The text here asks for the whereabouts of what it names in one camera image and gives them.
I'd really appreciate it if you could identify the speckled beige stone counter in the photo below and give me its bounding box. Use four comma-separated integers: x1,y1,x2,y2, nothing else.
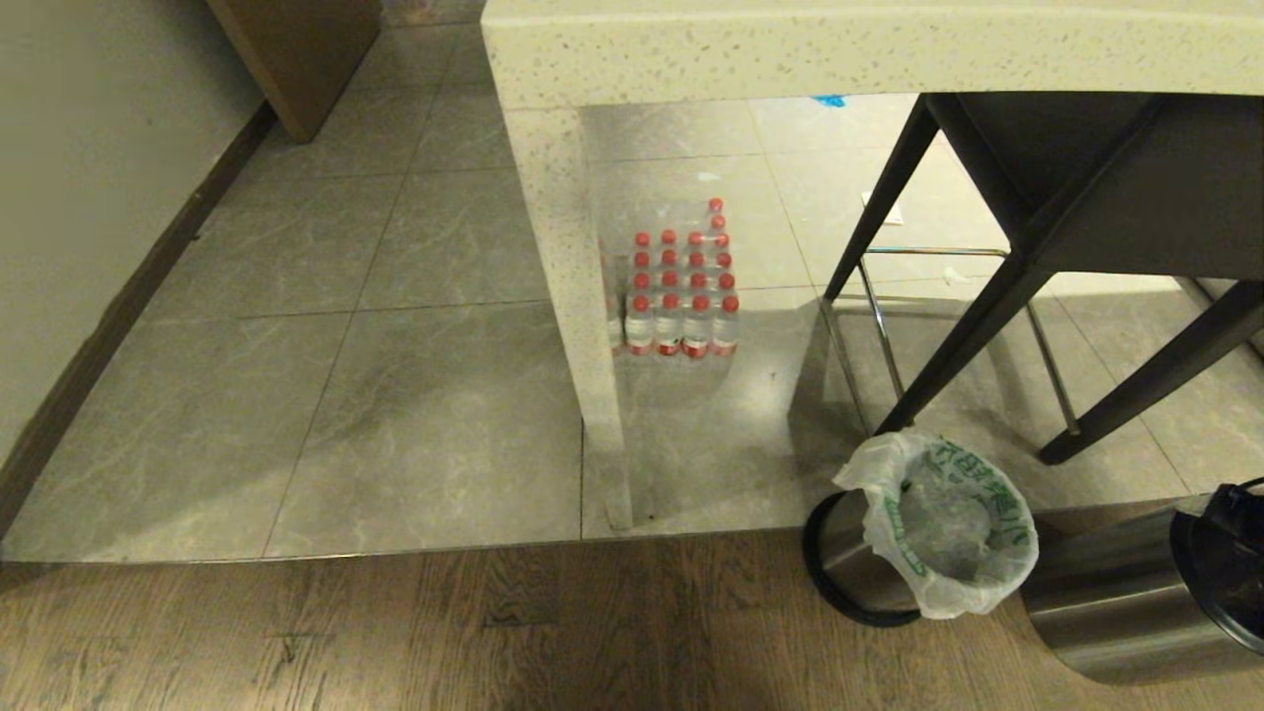
481,0,1264,532

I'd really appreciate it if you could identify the steel inner bin black base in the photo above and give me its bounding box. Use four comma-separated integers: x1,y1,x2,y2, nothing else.
802,489,924,629

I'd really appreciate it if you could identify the dark wooden baseboard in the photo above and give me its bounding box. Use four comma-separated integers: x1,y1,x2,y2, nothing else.
0,99,279,539

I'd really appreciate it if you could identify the translucent green-printed trash bag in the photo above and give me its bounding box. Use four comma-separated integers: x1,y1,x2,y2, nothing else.
832,429,1040,621

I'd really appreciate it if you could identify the shrink-wrapped red-capped water bottle pack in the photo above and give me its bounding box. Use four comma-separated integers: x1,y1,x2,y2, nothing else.
597,197,742,360

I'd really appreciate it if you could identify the dark bar stool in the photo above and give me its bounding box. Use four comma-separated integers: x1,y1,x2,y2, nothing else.
823,94,1264,467

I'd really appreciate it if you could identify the steel bin shell black rim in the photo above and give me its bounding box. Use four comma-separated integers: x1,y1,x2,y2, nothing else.
1020,481,1264,686

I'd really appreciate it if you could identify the brown wooden cabinet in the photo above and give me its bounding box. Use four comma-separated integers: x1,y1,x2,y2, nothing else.
205,0,382,144

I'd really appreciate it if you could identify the chrome stool footrest frame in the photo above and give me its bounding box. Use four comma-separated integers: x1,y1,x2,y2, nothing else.
818,246,1079,437

